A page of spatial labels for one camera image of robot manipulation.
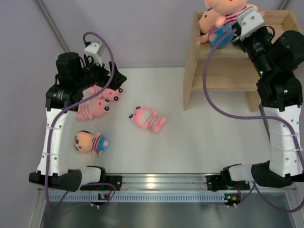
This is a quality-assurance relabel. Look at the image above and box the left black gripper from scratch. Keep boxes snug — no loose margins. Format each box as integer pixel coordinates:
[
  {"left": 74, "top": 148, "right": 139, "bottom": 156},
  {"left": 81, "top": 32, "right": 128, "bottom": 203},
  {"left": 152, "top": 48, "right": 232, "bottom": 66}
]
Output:
[{"left": 74, "top": 55, "right": 125, "bottom": 91}]

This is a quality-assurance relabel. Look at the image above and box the pink striped plush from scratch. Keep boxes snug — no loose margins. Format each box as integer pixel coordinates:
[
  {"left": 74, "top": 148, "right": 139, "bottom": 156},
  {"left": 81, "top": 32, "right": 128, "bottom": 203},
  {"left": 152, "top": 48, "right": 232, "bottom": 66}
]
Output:
[
  {"left": 76, "top": 99, "right": 110, "bottom": 121},
  {"left": 129, "top": 106, "right": 167, "bottom": 133},
  {"left": 88, "top": 85, "right": 123, "bottom": 102}
]

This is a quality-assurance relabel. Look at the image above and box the boy doll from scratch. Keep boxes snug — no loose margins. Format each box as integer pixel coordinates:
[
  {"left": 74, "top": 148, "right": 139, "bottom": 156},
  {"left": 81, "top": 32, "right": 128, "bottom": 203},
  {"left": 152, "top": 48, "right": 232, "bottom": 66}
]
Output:
[{"left": 74, "top": 131, "right": 109, "bottom": 156}]

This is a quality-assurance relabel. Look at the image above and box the boy doll back corner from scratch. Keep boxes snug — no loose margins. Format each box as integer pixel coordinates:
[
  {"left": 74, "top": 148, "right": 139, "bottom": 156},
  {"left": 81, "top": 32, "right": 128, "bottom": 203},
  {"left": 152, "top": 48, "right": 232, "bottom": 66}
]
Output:
[{"left": 205, "top": 0, "right": 259, "bottom": 28}]

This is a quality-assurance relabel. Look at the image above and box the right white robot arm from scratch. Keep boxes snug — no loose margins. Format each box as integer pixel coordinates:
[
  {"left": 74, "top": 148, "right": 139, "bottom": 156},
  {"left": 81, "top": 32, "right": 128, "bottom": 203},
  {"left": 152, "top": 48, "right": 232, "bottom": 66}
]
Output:
[{"left": 221, "top": 26, "right": 304, "bottom": 189}]

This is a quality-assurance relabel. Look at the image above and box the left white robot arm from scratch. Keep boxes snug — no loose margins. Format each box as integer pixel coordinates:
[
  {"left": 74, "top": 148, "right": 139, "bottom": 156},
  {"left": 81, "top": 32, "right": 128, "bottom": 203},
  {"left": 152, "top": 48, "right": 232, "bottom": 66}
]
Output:
[{"left": 28, "top": 52, "right": 126, "bottom": 192}]

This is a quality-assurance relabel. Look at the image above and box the wooden two-tier shelf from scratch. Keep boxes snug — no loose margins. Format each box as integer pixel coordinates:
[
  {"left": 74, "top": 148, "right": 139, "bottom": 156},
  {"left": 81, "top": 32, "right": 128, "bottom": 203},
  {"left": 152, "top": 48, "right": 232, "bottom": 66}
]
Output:
[{"left": 183, "top": 10, "right": 303, "bottom": 112}]

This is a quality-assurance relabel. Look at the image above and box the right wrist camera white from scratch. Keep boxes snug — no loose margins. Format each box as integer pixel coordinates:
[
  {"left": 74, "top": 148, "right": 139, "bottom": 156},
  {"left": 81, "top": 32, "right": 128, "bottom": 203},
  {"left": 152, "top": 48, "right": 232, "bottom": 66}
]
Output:
[{"left": 236, "top": 7, "right": 265, "bottom": 41}]

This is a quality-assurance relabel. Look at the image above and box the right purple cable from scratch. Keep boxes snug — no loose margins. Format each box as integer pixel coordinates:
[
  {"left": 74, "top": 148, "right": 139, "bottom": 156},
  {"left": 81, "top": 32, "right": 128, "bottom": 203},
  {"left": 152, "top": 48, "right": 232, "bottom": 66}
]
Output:
[{"left": 203, "top": 26, "right": 304, "bottom": 212}]

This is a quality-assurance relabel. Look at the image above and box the purple cable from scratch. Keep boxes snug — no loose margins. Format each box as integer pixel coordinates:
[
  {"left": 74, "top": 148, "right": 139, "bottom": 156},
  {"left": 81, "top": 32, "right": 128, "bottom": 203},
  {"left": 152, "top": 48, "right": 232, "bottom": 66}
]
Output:
[
  {"left": 44, "top": 31, "right": 118, "bottom": 211},
  {"left": 203, "top": 26, "right": 304, "bottom": 212}
]

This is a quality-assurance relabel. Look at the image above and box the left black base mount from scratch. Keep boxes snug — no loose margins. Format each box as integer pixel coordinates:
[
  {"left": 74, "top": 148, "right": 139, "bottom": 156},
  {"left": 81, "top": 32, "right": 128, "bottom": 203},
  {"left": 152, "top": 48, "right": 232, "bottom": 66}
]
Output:
[{"left": 80, "top": 175, "right": 123, "bottom": 191}]

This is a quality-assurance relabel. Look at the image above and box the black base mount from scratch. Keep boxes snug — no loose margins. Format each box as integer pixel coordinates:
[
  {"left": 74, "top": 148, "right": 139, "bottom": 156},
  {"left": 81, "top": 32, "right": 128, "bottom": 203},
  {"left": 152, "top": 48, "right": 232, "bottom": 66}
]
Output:
[
  {"left": 206, "top": 174, "right": 250, "bottom": 191},
  {"left": 80, "top": 175, "right": 123, "bottom": 191}
]

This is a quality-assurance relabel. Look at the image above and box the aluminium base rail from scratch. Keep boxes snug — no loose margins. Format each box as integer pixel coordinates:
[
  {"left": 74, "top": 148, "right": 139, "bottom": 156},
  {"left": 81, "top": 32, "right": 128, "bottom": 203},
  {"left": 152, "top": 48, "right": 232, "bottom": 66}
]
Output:
[{"left": 38, "top": 172, "right": 297, "bottom": 203}]

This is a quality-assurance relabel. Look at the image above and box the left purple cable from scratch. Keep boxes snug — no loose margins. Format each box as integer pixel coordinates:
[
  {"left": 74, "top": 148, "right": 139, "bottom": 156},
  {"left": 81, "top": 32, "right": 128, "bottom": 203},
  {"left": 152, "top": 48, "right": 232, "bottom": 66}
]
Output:
[{"left": 44, "top": 31, "right": 118, "bottom": 211}]

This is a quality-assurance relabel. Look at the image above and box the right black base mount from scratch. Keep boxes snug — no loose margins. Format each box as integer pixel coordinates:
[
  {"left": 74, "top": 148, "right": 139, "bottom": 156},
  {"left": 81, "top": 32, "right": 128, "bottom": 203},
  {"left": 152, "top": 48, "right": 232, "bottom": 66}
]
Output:
[{"left": 206, "top": 174, "right": 250, "bottom": 191}]

